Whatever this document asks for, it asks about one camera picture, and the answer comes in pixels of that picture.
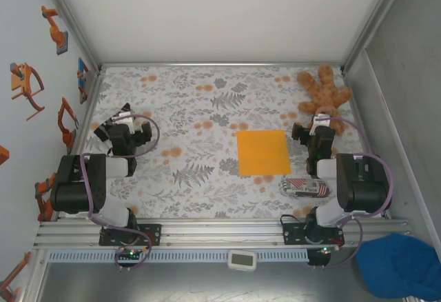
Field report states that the thin aluminium frame rail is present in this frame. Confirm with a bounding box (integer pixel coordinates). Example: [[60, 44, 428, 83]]
[[99, 61, 346, 70]]

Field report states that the orange claw gripper wall sticker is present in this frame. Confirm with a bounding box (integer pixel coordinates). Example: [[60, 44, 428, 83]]
[[9, 61, 46, 122]]

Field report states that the orange paper sheet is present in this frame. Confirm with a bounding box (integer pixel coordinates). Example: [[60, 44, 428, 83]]
[[236, 130, 293, 177]]

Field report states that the blue cloth cap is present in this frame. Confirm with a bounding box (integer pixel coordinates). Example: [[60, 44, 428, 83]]
[[354, 232, 441, 300]]

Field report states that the aluminium frame post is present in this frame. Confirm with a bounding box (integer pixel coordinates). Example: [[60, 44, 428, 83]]
[[38, 0, 104, 75], [340, 0, 414, 74]]

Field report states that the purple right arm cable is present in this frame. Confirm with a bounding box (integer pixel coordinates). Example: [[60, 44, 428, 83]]
[[311, 116, 395, 270]]

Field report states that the brown teddy bear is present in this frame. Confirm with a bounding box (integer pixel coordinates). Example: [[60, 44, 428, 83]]
[[296, 63, 353, 138]]

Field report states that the blue orange machine wall sticker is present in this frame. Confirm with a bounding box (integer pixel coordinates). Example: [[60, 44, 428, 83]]
[[76, 57, 91, 105]]

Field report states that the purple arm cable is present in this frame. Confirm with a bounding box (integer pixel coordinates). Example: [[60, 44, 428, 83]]
[[79, 113, 161, 272], [311, 116, 395, 270]]

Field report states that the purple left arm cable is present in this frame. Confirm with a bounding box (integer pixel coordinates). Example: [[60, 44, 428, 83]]
[[79, 113, 161, 272]]

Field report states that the floral print table mat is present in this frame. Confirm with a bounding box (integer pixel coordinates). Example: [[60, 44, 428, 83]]
[[66, 66, 385, 219]]

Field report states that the black white striped sock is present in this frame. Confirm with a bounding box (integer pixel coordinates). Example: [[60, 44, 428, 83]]
[[92, 103, 134, 145]]

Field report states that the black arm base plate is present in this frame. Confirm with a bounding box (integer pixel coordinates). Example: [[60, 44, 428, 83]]
[[99, 223, 163, 247], [282, 222, 345, 246]]

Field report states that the red white printed packet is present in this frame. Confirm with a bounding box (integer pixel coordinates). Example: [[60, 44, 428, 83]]
[[281, 177, 331, 200]]

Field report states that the white slotted cable duct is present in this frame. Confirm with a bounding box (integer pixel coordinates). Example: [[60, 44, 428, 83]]
[[46, 249, 310, 263]]

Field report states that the wide aluminium mounting rail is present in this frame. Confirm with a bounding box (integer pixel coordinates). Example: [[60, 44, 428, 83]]
[[33, 217, 412, 250]]

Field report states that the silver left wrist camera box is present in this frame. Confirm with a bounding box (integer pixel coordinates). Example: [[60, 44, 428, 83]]
[[118, 110, 136, 133]]

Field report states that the white digital timer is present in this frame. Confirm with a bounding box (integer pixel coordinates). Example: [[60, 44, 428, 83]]
[[227, 249, 258, 272]]

